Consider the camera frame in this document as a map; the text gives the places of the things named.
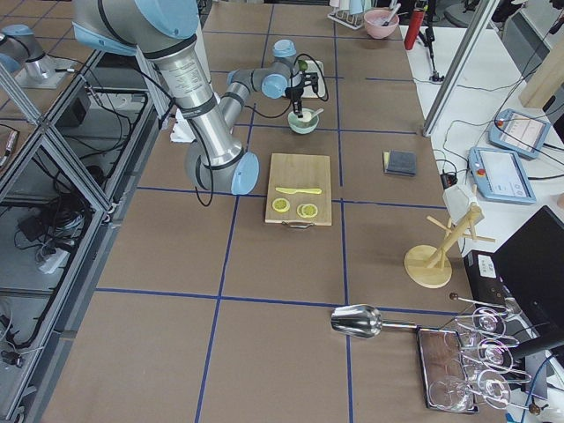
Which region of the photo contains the wooden cutting board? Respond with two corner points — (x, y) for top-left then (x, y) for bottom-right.
(264, 153), (332, 227)

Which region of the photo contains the red bottle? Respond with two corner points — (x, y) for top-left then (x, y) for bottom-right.
(404, 8), (426, 51)

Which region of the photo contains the black selfie stick tripod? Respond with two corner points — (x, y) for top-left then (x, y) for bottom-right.
(415, 0), (444, 84)

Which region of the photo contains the blue teach pendant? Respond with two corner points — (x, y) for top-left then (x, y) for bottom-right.
(468, 147), (537, 204)
(489, 108), (552, 160)

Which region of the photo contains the dark tray with glasses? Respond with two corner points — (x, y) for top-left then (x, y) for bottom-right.
(416, 327), (466, 412)

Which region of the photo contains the yellow plastic knife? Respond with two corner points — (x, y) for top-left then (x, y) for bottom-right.
(275, 187), (323, 195)

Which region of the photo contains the metal scoop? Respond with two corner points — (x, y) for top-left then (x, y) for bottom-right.
(330, 304), (418, 338)

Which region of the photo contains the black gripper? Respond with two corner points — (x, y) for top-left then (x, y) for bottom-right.
(284, 71), (319, 115)

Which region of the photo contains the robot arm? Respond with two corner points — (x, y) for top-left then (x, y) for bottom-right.
(73, 0), (318, 195)

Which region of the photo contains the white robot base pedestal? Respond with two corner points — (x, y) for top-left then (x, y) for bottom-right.
(160, 1), (241, 156)

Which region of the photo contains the white rectangular bear tray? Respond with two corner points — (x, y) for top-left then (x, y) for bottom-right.
(303, 59), (327, 99)

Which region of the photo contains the wooden mug tree stand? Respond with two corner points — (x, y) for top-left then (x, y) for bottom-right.
(404, 202), (495, 289)

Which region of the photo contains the pink bowl with ice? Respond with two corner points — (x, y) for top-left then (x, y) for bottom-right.
(363, 9), (399, 40)

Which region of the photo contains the white ceramic spoon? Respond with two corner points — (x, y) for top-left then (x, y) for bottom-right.
(308, 108), (324, 121)

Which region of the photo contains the lemon slice stack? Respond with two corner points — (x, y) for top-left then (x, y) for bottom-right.
(271, 197), (291, 213)

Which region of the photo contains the green ceramic bowl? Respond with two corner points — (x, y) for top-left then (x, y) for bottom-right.
(287, 108), (320, 135)

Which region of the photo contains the far blue teach pendant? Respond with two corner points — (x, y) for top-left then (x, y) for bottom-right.
(489, 108), (552, 160)

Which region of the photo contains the aluminium frame post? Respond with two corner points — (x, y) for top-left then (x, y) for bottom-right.
(422, 0), (499, 137)

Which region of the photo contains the near blue teach pendant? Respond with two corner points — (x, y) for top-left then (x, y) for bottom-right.
(468, 147), (537, 204)

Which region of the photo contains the single lemon slice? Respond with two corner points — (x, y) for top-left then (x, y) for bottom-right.
(296, 203), (318, 219)

